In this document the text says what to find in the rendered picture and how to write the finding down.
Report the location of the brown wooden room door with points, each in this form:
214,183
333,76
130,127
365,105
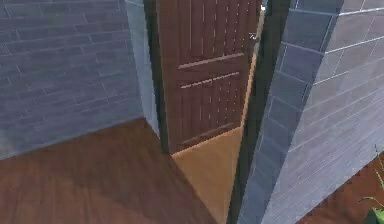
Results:
206,76

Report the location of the green house plant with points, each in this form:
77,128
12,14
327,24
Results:
377,206

